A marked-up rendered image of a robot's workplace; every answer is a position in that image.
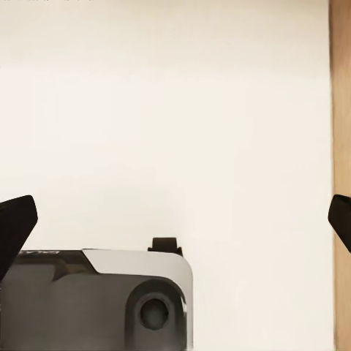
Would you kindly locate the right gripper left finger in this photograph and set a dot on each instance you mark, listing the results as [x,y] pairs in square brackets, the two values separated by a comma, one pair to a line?
[18,218]

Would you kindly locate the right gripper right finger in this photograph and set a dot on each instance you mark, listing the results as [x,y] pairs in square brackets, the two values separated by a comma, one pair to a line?
[339,216]

